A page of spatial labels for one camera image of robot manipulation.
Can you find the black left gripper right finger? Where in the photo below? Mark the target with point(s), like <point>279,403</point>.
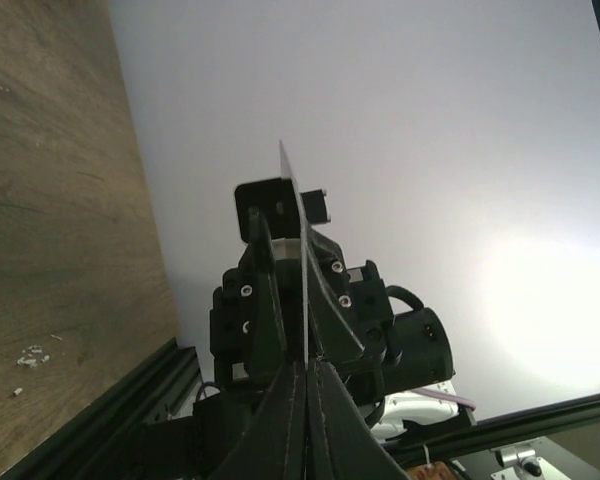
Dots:
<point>340,445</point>

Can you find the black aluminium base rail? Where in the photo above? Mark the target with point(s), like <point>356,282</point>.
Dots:
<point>151,393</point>

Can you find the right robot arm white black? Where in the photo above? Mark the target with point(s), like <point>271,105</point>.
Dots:
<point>412,405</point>

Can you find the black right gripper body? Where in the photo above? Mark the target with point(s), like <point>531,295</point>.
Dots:
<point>233,310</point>

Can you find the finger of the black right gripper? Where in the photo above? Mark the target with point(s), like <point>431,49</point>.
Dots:
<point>332,320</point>
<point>269,342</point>

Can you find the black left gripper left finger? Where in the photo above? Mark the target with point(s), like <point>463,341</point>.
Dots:
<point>273,446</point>

